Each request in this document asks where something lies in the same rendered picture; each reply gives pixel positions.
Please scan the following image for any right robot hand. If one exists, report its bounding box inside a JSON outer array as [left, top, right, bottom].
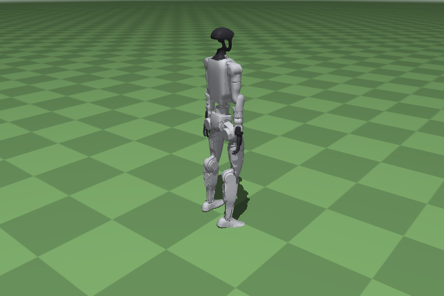
[[232, 126, 243, 155]]

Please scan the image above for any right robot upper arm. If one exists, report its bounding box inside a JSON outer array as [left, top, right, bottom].
[[226, 62, 244, 104]]

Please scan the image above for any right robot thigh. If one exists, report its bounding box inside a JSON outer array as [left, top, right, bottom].
[[221, 122, 244, 183]]

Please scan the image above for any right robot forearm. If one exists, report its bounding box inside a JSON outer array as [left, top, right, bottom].
[[232, 95, 245, 132]]

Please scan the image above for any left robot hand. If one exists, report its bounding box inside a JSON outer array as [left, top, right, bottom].
[[203, 110, 210, 137]]

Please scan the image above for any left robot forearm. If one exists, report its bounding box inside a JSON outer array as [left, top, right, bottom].
[[205, 89, 215, 117]]

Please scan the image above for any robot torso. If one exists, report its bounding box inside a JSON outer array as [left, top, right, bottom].
[[207, 53, 235, 132]]

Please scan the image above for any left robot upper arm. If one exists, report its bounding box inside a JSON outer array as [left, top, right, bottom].
[[204, 57, 210, 91]]

